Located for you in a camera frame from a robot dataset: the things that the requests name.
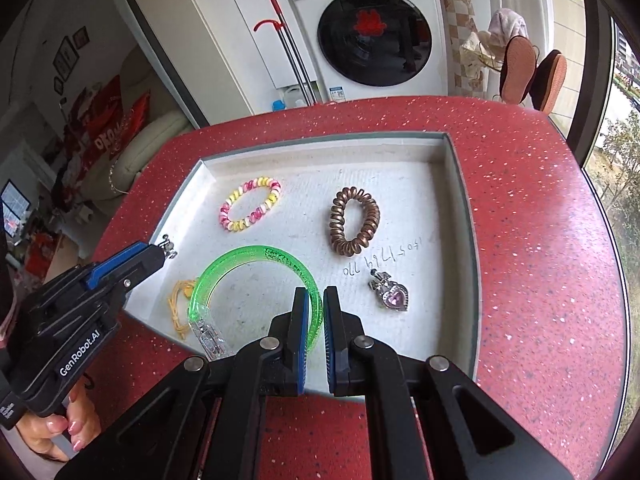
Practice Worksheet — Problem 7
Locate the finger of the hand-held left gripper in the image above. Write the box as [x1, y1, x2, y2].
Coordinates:
[92, 249, 167, 311]
[75, 241, 151, 291]

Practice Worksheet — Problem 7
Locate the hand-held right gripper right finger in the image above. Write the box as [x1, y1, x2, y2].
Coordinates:
[323, 286, 575, 480]

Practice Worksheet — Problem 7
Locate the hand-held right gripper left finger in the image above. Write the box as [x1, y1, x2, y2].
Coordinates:
[52, 287, 311, 480]

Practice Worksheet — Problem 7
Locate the yellow cord bracelet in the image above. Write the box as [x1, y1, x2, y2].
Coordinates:
[167, 280, 201, 343]

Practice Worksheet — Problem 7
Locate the silver heart brooch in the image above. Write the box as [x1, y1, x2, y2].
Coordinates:
[368, 269, 411, 312]

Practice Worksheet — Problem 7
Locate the pink yellow spiral hair tie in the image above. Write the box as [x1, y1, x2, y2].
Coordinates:
[218, 176, 282, 233]

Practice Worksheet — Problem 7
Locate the green translucent bangle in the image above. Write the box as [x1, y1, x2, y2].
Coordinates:
[187, 243, 323, 361]

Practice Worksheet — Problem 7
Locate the brown spiral hair tie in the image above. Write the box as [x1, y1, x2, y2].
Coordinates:
[329, 186, 381, 256]

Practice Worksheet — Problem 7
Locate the grey tray with white inside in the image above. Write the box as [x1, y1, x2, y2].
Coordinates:
[116, 132, 482, 398]

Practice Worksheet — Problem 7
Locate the person's left hand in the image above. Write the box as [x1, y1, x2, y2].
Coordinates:
[15, 384, 102, 463]

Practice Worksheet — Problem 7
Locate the cream sofa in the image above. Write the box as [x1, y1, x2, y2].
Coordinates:
[82, 45, 193, 216]

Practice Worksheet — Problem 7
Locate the computer monitor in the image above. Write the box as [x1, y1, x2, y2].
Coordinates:
[0, 180, 28, 238]

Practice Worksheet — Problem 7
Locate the large red printed cushion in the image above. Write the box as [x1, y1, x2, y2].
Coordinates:
[65, 75, 126, 171]

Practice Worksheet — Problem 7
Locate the small red cushion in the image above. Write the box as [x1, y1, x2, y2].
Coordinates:
[122, 91, 152, 143]

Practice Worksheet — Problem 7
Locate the white washing machine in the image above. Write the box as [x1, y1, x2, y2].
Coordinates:
[276, 0, 448, 106]

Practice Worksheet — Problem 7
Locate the beige bag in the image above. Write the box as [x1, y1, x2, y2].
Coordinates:
[460, 30, 501, 96]

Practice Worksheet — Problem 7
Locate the brown slipper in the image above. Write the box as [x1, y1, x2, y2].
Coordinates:
[500, 36, 538, 105]
[530, 50, 568, 116]

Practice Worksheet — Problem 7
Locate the pink towel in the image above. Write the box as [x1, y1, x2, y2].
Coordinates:
[487, 8, 528, 43]

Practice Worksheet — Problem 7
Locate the large black picture frame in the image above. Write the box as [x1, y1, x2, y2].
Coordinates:
[52, 36, 80, 77]

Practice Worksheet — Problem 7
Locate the red-handled mop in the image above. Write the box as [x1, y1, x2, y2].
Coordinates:
[252, 0, 321, 106]

